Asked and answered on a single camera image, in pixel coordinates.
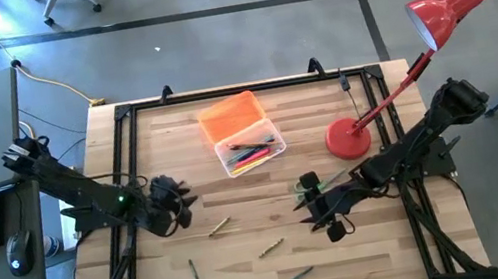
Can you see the clear box with orange lid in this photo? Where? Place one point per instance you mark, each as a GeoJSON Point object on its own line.
{"type": "Point", "coordinates": [230, 117]}

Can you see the black aluminium table frame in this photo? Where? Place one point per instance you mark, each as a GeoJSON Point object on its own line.
{"type": "Point", "coordinates": [245, 88]}

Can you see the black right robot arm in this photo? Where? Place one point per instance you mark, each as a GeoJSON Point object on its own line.
{"type": "Point", "coordinates": [430, 129]}

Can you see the office chair base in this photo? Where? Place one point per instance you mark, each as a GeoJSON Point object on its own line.
{"type": "Point", "coordinates": [54, 2]}

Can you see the black table clamp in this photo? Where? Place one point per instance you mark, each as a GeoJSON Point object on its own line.
{"type": "Point", "coordinates": [316, 66]}
{"type": "Point", "coordinates": [166, 92]}

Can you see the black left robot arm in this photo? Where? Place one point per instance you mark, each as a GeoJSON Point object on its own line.
{"type": "Point", "coordinates": [80, 190]}

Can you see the black computer mouse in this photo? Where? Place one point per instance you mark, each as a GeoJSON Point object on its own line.
{"type": "Point", "coordinates": [20, 254]}

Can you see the red desk lamp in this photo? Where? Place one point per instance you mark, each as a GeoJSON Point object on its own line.
{"type": "Point", "coordinates": [345, 141]}

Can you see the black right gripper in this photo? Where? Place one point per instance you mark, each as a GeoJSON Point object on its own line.
{"type": "Point", "coordinates": [335, 201]}

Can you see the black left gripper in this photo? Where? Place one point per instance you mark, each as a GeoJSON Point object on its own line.
{"type": "Point", "coordinates": [163, 204]}

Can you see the dark green crayon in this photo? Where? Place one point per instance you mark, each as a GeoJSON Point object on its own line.
{"type": "Point", "coordinates": [193, 271]}

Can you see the olive green crayon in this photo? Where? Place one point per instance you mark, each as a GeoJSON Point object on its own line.
{"type": "Point", "coordinates": [271, 248]}
{"type": "Point", "coordinates": [219, 226]}

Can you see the dark green pen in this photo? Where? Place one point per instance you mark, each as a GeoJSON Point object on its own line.
{"type": "Point", "coordinates": [300, 275]}

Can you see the white blue cup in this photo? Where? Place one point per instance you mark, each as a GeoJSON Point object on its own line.
{"type": "Point", "coordinates": [51, 246]}

